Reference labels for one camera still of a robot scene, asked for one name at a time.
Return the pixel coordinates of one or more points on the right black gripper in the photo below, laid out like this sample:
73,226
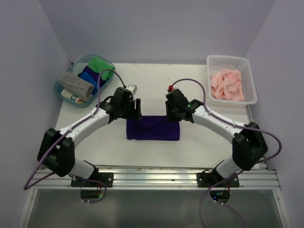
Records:
170,118

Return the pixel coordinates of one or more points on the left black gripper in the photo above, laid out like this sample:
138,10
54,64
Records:
135,113

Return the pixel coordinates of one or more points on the purple towel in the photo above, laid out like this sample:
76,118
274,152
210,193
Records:
152,128
94,75

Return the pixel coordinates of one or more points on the grey towel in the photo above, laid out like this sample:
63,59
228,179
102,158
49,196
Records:
76,85

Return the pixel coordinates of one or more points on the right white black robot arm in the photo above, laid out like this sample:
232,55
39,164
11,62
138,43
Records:
248,145

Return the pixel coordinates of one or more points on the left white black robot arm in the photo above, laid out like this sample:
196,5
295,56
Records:
57,151

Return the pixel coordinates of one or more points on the purple rolled towel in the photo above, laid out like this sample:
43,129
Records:
94,75

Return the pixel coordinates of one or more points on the blue rolled towel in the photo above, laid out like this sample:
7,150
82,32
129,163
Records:
85,76

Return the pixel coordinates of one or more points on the blue translucent plastic bin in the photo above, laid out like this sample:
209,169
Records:
77,69

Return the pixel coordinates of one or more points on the green rolled towel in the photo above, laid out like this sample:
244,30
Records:
98,65

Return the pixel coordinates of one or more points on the pink towel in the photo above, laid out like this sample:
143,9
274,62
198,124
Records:
227,85

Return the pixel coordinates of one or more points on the white plastic basket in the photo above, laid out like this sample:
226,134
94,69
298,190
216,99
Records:
215,63

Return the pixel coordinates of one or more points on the beige patterned rolled towel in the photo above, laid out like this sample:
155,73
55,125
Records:
71,97

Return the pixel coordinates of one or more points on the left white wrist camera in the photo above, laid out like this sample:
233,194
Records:
133,89

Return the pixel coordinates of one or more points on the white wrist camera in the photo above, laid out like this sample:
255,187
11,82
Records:
133,89
171,88

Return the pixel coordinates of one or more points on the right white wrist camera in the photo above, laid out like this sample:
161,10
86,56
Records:
171,88

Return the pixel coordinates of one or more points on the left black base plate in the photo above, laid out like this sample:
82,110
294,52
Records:
100,179

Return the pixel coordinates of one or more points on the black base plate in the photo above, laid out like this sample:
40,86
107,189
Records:
100,179
207,179

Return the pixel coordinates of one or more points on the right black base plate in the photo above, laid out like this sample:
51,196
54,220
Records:
207,179

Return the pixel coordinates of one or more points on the aluminium mounting rail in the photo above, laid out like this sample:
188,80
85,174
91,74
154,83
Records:
160,178

